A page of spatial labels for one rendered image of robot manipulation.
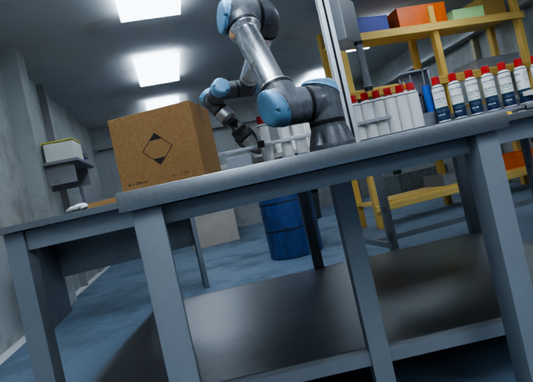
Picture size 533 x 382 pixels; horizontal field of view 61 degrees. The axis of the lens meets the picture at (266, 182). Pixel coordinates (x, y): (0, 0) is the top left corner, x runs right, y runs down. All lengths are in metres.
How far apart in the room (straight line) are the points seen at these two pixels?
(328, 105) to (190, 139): 0.47
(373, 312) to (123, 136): 1.00
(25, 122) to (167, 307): 4.63
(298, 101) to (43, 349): 1.06
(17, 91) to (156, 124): 4.05
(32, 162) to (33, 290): 3.92
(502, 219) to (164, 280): 0.79
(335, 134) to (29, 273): 1.01
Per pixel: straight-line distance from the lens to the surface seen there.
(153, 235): 0.94
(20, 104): 5.52
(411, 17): 6.17
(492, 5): 7.01
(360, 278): 1.41
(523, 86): 2.30
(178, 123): 1.56
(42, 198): 5.34
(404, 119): 2.06
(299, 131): 1.96
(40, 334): 1.56
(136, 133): 1.61
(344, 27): 1.93
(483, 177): 1.18
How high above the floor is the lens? 0.78
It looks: 1 degrees up
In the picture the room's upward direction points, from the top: 13 degrees counter-clockwise
